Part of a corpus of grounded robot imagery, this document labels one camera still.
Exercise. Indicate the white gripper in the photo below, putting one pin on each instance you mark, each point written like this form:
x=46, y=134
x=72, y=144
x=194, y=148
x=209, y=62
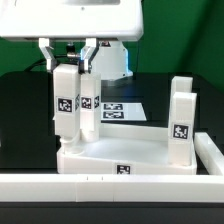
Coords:
x=59, y=20

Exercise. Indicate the white L-shaped obstacle fence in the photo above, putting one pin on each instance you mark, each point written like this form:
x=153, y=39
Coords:
x=206, y=186

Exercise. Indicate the white desk top tray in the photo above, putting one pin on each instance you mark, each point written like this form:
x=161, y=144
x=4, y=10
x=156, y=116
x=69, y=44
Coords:
x=123, y=149

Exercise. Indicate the white fiducial marker plate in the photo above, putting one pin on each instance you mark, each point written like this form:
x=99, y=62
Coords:
x=120, y=111

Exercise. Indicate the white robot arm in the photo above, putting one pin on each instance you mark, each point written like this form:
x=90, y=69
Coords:
x=111, y=60

